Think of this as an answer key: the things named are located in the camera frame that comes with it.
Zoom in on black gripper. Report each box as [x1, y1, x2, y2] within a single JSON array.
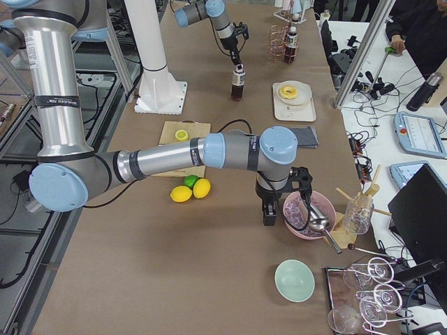
[[255, 174, 288, 226], [223, 34, 243, 72]]

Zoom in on tea bottle being moved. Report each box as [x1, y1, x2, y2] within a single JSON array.
[[231, 69, 245, 101]]

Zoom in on tea bottle front in rack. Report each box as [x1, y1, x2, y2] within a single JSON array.
[[284, 26, 298, 64]]

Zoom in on cream serving tray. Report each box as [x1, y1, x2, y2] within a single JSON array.
[[272, 80, 316, 122]]

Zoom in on clear plastic ice cubes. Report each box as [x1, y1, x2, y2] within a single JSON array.
[[283, 193, 323, 240]]

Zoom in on pink bowl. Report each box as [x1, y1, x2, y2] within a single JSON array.
[[283, 191, 336, 240]]

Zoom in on steel ice scoop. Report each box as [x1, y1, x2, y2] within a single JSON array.
[[307, 204, 342, 254]]

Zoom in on glazed donut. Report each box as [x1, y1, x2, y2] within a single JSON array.
[[278, 85, 299, 101]]

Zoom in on white plate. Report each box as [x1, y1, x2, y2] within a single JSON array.
[[273, 80, 312, 106]]

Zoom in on yellow lemon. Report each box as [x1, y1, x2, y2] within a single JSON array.
[[193, 178, 211, 199], [170, 185, 193, 203]]

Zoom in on mint green bowl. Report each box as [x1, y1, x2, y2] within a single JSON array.
[[274, 260, 315, 303]]

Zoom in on bamboo cutting board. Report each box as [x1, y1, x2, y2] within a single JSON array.
[[157, 121, 211, 178]]

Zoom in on grey folded cloth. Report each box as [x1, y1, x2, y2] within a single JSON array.
[[291, 126, 319, 149]]

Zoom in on green lime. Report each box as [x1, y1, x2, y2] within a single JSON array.
[[183, 174, 200, 188]]

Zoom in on clear glass cup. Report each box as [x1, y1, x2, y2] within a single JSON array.
[[342, 195, 374, 235]]

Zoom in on wooden cup tree stand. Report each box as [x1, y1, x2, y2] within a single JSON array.
[[331, 165, 391, 250]]

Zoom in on half lemon slice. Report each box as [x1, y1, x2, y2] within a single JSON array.
[[175, 129, 190, 142]]

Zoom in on wine glass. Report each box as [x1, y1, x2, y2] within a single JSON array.
[[355, 283, 402, 313], [327, 296, 388, 334], [343, 257, 394, 290]]

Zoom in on blue teach pendant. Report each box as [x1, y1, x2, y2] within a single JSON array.
[[389, 160, 439, 189], [393, 112, 446, 158]]

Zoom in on black laptop monitor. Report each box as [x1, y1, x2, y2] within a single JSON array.
[[387, 163, 447, 276]]

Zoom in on person in black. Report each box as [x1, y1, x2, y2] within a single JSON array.
[[349, 0, 447, 81]]

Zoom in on black thermos bottle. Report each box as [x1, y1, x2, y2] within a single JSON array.
[[406, 71, 444, 112]]

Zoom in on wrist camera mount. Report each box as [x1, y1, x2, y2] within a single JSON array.
[[289, 167, 313, 206]]

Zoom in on copper wire bottle rack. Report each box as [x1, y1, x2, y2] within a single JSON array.
[[268, 25, 291, 62]]

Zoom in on white wire cup rack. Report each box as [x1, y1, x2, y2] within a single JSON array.
[[273, 0, 312, 24]]

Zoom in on aluminium frame post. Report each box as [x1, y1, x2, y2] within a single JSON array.
[[333, 0, 395, 109]]

